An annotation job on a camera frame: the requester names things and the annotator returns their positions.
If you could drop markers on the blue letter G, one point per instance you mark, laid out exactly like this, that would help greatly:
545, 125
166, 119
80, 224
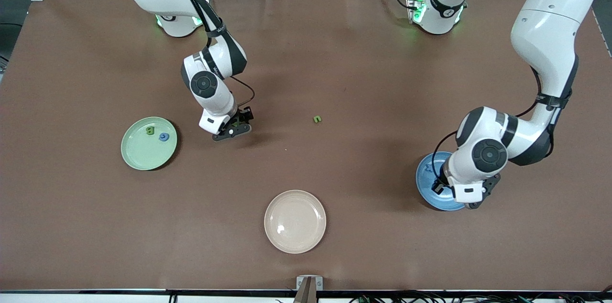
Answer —
161, 137

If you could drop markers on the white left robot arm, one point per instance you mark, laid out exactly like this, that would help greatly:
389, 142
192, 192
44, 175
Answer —
545, 30

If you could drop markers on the blue plate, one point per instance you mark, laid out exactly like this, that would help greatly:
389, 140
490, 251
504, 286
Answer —
423, 178

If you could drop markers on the green plate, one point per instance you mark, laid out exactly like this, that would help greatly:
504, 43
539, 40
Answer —
138, 152

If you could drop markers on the brown table cover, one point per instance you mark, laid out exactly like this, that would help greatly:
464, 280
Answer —
306, 54

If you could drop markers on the beige plate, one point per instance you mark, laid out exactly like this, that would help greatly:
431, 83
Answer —
295, 221

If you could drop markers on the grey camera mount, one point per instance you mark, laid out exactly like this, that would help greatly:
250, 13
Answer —
309, 288

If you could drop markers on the white table edge rail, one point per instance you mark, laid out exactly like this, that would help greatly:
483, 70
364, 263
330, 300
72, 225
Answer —
71, 298

